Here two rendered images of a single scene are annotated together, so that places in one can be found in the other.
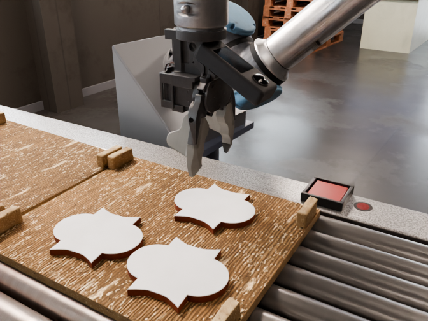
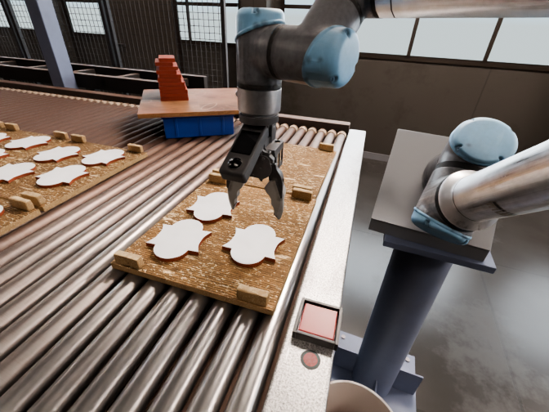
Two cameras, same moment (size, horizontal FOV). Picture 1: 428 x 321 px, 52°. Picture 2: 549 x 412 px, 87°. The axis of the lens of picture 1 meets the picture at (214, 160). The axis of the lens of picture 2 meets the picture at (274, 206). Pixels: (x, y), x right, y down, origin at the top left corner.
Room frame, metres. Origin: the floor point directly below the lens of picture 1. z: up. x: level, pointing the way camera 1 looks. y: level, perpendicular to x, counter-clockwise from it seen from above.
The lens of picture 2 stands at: (0.54, -0.50, 1.36)
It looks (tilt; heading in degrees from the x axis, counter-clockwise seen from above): 32 degrees down; 75
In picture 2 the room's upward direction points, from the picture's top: 3 degrees clockwise
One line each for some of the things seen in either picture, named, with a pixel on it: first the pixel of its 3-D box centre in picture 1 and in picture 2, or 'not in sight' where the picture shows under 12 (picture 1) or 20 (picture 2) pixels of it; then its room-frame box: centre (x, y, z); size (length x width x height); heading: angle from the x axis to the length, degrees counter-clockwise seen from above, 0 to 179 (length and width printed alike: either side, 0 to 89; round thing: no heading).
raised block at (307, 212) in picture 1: (307, 211); (252, 294); (0.60, -0.15, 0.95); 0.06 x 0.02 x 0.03; 149
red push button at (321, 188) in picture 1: (327, 193); (318, 322); (0.71, -0.21, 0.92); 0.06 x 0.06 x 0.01; 59
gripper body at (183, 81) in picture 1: (197, 70); (260, 144); (0.64, 0.02, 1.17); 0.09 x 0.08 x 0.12; 59
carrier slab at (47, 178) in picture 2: not in sight; (60, 164); (0.07, 0.52, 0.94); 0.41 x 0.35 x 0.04; 59
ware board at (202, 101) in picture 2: not in sight; (196, 100); (0.52, 1.02, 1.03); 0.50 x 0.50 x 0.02; 5
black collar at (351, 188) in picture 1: (327, 193); (318, 322); (0.71, -0.21, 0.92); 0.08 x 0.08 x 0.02; 59
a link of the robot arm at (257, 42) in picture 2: not in sight; (261, 50); (0.64, 0.01, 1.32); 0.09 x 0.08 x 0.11; 128
